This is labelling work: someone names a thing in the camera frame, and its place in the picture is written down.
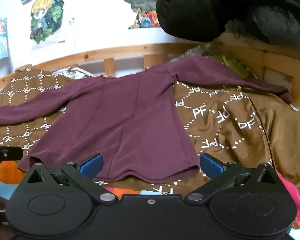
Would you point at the large colourful wall poster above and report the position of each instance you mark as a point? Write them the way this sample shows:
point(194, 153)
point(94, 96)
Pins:
point(142, 5)

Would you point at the orange and blue cloth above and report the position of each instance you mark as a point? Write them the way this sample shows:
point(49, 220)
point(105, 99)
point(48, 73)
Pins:
point(5, 173)

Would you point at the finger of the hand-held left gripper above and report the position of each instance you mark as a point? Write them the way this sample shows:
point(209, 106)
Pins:
point(7, 153)

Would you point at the wooden bed frame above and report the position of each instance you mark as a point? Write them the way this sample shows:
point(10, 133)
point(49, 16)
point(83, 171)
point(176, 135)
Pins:
point(90, 54)

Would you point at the brown patterned blanket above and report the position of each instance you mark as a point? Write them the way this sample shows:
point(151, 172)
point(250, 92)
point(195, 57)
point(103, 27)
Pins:
point(215, 120)

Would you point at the maroon long-sleeved shirt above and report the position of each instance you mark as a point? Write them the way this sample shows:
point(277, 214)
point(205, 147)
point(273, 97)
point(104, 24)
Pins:
point(130, 115)

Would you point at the pink cloth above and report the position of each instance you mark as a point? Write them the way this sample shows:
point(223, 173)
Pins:
point(297, 200)

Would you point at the green cloth item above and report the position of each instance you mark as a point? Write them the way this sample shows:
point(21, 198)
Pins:
point(236, 66)

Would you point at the grey fuzzy cloth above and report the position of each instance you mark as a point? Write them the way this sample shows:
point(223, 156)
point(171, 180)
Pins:
point(272, 22)

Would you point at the black puffy jacket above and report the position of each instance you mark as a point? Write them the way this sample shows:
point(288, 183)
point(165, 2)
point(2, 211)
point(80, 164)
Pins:
point(190, 7)

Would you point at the cartoon figure wall poster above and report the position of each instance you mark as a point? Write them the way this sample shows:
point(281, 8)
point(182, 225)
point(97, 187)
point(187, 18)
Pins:
point(46, 15)

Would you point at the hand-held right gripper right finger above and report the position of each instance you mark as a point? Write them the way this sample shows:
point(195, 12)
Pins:
point(212, 165)

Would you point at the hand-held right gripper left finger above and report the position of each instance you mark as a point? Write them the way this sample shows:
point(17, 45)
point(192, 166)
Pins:
point(91, 165)

